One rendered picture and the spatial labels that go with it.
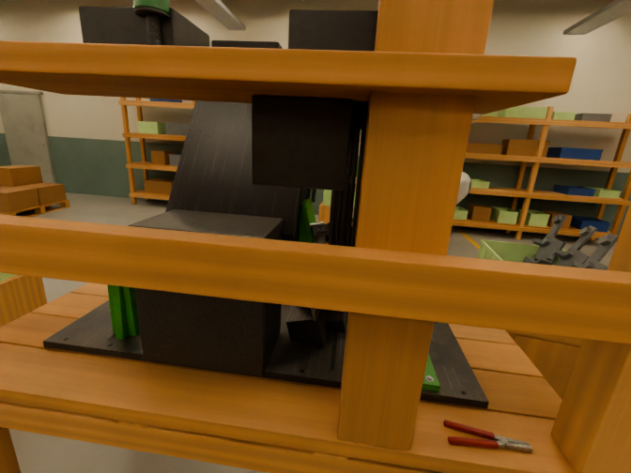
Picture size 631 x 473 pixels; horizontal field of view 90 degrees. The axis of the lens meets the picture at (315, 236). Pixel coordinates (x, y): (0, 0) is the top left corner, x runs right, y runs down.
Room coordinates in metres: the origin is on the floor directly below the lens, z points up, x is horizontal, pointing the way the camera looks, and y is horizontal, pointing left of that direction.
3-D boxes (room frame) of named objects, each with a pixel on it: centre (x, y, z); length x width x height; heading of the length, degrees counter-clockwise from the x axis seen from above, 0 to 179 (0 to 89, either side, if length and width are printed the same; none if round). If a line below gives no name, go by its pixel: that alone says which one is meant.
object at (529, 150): (5.60, -3.62, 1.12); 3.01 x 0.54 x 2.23; 82
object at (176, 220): (0.71, 0.24, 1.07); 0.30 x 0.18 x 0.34; 84
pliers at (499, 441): (0.49, -0.36, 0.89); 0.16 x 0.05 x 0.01; 81
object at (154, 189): (6.40, 2.33, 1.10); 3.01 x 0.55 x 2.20; 82
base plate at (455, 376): (0.84, 0.12, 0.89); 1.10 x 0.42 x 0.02; 84
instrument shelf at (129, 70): (0.58, 0.15, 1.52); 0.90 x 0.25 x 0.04; 84
